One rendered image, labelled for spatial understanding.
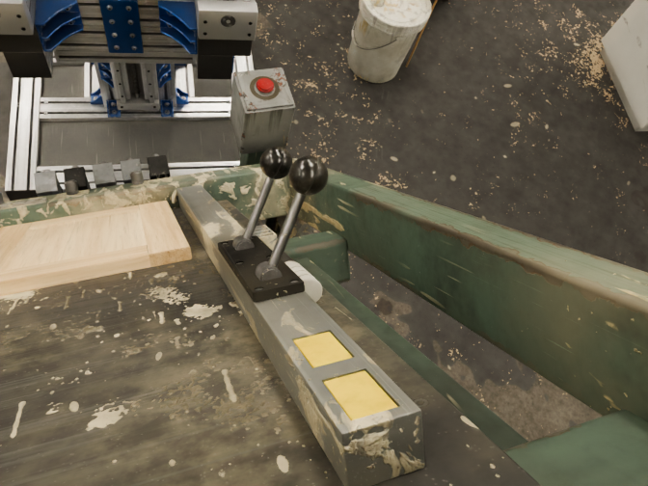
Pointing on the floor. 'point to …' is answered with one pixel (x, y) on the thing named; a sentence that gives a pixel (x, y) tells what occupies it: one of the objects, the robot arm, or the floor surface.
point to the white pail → (386, 36)
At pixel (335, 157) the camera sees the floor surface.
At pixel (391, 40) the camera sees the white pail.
